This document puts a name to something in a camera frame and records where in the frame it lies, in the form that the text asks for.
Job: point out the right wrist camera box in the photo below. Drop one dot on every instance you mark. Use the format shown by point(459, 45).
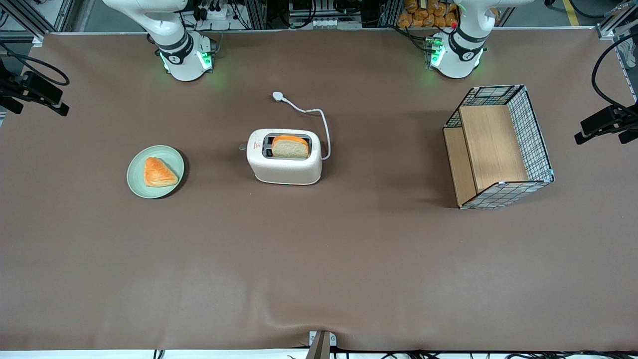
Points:
point(42, 89)

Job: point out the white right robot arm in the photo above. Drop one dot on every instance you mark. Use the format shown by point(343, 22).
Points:
point(182, 65)

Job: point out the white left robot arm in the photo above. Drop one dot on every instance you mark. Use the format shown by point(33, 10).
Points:
point(458, 62)

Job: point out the pile of orange buns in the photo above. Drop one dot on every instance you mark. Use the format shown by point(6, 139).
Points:
point(418, 12)

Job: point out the triangular orange pastry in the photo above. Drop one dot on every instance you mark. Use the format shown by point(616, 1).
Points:
point(158, 173)

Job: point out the white power strip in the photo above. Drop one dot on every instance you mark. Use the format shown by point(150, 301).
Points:
point(213, 12)

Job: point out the toast bread slice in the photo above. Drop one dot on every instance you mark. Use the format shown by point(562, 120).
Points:
point(289, 148)

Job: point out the white two-slot toaster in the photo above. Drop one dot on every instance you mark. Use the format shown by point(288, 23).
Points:
point(284, 172)

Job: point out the pale green round plate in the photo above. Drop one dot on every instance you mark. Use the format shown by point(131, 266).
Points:
point(135, 175)

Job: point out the aluminium frame profile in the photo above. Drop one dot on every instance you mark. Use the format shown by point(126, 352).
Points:
point(30, 15)
point(618, 20)

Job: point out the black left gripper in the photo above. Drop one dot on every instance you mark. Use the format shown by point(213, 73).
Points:
point(626, 118)

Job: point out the white connector strip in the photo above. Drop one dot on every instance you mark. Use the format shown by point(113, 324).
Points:
point(336, 23)

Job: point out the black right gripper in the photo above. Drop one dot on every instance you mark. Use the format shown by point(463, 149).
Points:
point(11, 86)

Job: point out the wooden step shelf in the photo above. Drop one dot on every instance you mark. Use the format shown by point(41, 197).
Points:
point(491, 144)

